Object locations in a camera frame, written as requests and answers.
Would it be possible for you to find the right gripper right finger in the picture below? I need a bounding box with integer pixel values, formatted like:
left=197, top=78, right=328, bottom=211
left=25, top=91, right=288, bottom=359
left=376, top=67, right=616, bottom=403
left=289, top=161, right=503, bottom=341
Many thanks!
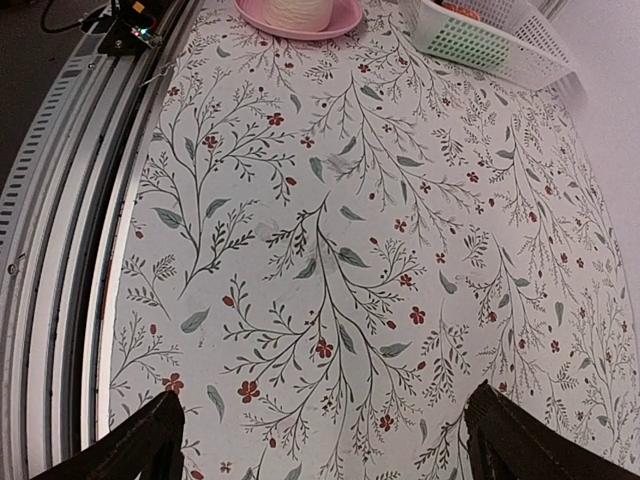
left=464, top=382, right=633, bottom=480

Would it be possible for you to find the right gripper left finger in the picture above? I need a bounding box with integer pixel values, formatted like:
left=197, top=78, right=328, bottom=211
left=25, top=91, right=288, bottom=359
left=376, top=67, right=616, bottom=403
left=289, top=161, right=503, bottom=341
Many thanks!
left=37, top=391, right=185, bottom=480

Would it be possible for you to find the green microfiber towel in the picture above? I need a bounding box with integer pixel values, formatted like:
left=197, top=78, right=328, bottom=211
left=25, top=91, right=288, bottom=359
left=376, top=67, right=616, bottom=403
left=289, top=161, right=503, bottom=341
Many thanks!
left=427, top=18, right=510, bottom=72

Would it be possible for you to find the orange rabbit pattern towel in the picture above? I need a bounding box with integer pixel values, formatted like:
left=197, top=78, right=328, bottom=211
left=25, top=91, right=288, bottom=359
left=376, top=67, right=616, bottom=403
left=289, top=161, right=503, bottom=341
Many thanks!
left=442, top=2, right=481, bottom=21

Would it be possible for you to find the white plastic mesh basket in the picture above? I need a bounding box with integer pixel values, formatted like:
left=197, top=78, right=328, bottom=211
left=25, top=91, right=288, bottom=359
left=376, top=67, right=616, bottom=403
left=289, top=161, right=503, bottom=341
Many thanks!
left=398, top=1, right=576, bottom=90

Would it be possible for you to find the cream ribbed mug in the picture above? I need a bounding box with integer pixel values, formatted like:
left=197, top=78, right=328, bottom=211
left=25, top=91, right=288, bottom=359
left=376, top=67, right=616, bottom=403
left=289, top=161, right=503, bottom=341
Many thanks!
left=263, top=0, right=333, bottom=33

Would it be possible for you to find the pink saucer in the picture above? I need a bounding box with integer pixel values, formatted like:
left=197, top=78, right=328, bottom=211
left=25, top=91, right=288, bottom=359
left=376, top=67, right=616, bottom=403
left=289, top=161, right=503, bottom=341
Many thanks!
left=234, top=1, right=363, bottom=41

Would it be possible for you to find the aluminium front rail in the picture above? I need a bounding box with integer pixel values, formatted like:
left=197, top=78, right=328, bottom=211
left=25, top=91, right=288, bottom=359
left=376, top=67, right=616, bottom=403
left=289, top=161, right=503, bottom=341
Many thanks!
left=1, top=1, right=201, bottom=479

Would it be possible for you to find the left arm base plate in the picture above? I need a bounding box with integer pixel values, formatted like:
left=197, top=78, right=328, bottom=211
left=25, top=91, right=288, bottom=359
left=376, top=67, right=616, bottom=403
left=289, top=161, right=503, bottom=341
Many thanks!
left=98, top=0, right=166, bottom=56

